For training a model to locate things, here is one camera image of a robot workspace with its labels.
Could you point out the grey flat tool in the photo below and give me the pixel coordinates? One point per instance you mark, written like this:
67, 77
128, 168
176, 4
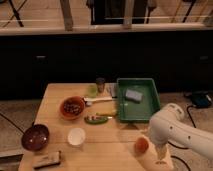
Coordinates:
113, 90

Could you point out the blue sponge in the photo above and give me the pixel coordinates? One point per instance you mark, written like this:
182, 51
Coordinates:
133, 95

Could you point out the red apple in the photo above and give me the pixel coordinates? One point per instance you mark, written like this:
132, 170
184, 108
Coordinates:
141, 145

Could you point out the orange bowl with nuts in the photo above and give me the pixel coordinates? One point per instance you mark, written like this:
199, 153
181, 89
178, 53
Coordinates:
72, 108

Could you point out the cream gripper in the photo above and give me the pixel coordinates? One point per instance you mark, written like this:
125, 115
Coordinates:
161, 154

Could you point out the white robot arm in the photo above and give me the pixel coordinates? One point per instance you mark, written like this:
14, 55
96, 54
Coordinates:
166, 125

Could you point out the wooden block eraser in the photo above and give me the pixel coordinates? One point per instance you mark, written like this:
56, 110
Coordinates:
45, 160

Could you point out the brown spice jar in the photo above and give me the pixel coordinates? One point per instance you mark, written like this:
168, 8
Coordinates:
100, 83

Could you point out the white paper cup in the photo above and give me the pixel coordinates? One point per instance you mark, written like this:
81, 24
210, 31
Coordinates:
76, 137

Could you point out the green plate with utensil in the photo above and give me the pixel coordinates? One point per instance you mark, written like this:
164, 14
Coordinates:
96, 119

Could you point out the dark device on floor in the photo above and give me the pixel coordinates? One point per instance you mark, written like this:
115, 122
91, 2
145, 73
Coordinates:
201, 100

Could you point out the green plastic tray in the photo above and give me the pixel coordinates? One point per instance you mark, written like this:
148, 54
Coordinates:
131, 111

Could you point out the light green cup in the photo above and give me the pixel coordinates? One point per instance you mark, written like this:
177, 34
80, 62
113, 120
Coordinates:
91, 91

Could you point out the dark purple bowl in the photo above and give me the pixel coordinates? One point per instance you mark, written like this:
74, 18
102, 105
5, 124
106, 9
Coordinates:
35, 138

